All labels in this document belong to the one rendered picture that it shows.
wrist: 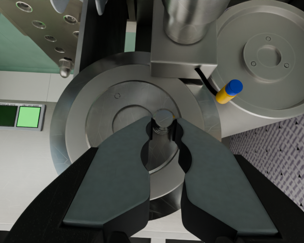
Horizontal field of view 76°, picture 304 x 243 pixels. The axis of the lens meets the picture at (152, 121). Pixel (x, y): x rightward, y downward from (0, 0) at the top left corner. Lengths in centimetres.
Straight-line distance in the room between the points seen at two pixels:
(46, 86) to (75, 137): 325
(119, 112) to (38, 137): 43
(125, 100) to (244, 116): 11
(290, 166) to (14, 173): 56
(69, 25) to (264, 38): 35
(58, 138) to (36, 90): 328
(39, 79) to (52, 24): 305
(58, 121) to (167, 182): 10
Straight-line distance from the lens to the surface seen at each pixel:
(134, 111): 15
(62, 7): 23
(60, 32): 47
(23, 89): 356
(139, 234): 53
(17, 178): 59
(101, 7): 21
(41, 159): 56
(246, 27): 23
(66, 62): 58
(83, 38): 22
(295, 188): 28
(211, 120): 18
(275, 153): 30
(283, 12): 25
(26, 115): 59
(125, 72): 18
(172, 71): 16
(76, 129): 17
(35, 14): 45
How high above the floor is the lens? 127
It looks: 11 degrees down
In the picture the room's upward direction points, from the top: 177 degrees counter-clockwise
